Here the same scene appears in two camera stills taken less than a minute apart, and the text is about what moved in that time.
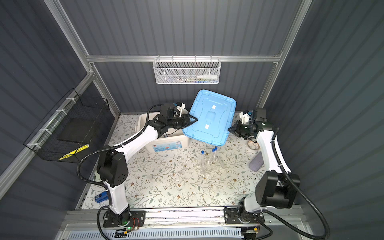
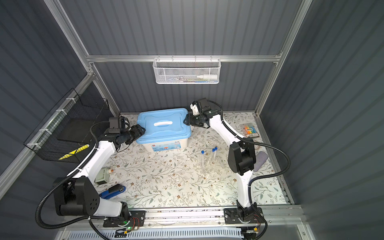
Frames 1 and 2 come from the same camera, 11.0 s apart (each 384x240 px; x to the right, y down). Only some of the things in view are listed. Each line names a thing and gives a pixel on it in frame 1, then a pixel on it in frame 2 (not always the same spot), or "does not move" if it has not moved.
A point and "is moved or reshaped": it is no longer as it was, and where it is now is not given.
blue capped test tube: (202, 153) does not move
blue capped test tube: (214, 150) does not move
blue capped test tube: (214, 150) does not move
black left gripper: (186, 121) -> (137, 131)
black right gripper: (235, 129) -> (190, 120)
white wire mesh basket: (186, 71) does not move
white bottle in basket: (208, 76) does not move
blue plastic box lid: (215, 114) is moved or reshaped
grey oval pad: (256, 162) does not move
